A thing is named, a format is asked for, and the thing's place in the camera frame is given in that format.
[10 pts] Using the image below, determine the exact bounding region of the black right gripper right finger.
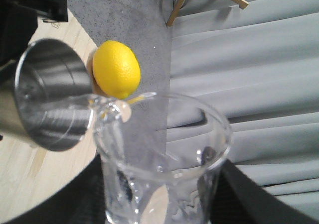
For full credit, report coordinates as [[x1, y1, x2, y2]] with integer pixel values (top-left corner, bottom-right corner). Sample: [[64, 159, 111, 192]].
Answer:
[[210, 160, 318, 224]]

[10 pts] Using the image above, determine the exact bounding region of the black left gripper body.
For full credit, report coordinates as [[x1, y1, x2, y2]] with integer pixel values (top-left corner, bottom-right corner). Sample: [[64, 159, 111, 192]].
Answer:
[[0, 0, 68, 65]]

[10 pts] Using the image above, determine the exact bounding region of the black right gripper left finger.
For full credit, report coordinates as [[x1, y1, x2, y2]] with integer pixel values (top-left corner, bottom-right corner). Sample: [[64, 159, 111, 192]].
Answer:
[[7, 155, 106, 224]]

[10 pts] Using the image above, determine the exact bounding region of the steel double jigger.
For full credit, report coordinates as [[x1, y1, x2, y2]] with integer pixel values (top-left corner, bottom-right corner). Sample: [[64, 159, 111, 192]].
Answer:
[[0, 38, 93, 151]]

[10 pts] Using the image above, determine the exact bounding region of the small glass beaker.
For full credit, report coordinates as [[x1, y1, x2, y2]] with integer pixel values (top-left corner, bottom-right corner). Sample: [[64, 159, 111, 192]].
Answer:
[[90, 92, 232, 224]]

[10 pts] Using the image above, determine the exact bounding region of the wooden cutting board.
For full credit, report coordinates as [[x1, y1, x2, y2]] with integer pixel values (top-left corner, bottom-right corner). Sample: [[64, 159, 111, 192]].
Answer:
[[0, 11, 97, 223]]

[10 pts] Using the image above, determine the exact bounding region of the yellow lemon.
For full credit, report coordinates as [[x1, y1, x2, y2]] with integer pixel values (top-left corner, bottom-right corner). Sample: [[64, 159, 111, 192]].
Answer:
[[92, 40, 141, 99]]

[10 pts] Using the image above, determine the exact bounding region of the grey curtain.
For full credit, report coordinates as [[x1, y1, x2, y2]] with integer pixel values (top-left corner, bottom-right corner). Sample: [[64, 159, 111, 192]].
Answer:
[[170, 0, 319, 218]]

